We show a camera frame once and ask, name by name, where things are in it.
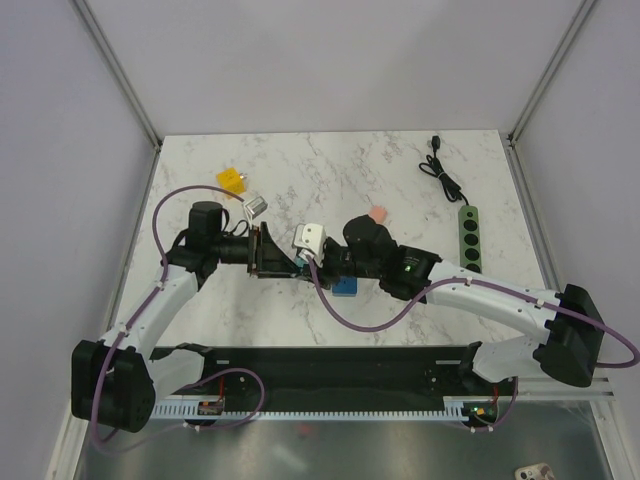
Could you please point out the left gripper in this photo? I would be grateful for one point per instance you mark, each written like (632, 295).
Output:
(264, 258)

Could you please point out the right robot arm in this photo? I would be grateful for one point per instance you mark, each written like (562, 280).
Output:
(560, 333)

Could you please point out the white cable duct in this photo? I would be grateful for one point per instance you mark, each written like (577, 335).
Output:
(196, 409)

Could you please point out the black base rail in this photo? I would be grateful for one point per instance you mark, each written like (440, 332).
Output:
(337, 378)

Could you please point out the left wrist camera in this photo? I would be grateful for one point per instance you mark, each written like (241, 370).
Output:
(254, 207)

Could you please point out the blue cube socket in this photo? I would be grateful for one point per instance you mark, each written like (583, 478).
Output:
(345, 287)

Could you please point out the yellow cube socket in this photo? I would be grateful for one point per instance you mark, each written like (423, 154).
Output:
(232, 180)

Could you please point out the pink plug adapter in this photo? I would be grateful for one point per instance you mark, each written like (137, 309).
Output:
(378, 214)

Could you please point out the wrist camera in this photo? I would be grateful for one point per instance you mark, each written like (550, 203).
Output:
(309, 242)
(254, 207)

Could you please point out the green power strip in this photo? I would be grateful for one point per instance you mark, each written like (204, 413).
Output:
(470, 256)

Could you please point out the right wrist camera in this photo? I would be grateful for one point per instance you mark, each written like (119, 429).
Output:
(309, 242)

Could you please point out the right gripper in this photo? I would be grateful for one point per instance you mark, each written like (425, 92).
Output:
(324, 277)

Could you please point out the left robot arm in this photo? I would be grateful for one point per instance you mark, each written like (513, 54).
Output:
(117, 380)

